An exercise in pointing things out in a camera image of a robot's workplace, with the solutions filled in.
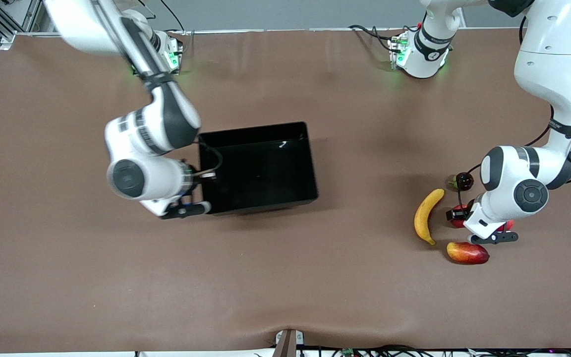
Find red apple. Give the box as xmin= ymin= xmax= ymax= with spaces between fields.
xmin=451 ymin=203 xmax=470 ymax=229

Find yellow banana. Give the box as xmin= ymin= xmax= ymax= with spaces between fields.
xmin=414 ymin=188 xmax=446 ymax=246

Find black plastic box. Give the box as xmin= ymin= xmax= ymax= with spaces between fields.
xmin=197 ymin=121 xmax=319 ymax=216

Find red yellow mango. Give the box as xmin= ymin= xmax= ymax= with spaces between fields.
xmin=446 ymin=241 xmax=490 ymax=265

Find dark purple mangosteen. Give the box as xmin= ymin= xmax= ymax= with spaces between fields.
xmin=447 ymin=172 xmax=475 ymax=192

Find brown table mat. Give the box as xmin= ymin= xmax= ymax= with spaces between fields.
xmin=0 ymin=27 xmax=571 ymax=354

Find grey clamp bracket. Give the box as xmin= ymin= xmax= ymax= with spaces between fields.
xmin=273 ymin=329 xmax=305 ymax=357

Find black right arm base cable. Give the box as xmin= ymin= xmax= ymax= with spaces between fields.
xmin=161 ymin=0 xmax=190 ymax=50

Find black arm base cable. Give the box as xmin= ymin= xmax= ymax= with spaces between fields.
xmin=161 ymin=0 xmax=190 ymax=50
xmin=348 ymin=24 xmax=396 ymax=53

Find black left arm base cable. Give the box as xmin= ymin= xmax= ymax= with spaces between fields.
xmin=348 ymin=24 xmax=396 ymax=53

